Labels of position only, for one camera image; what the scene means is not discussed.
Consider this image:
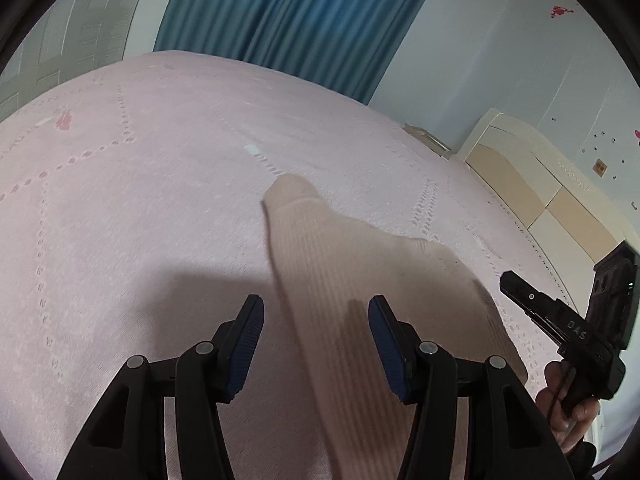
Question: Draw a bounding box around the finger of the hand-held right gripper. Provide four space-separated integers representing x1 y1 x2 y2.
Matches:
499 271 577 344

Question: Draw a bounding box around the person's right hand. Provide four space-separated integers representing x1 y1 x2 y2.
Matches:
536 360 601 453

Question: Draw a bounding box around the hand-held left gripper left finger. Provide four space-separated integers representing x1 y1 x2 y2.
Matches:
56 294 266 480

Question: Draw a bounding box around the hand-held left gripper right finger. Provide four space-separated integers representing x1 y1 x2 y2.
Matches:
368 295 576 480

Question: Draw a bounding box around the white wardrobe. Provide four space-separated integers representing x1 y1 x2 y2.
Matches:
0 0 191 118

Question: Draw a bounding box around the pink bed sheet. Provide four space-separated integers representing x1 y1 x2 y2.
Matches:
0 50 601 480

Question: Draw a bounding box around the beige ribbed small garment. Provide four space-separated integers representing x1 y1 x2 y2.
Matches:
262 175 530 480

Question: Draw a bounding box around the blue curtain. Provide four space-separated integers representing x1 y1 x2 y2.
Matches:
152 0 451 106

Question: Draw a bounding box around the cream headboard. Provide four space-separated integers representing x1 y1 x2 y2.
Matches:
457 108 631 311

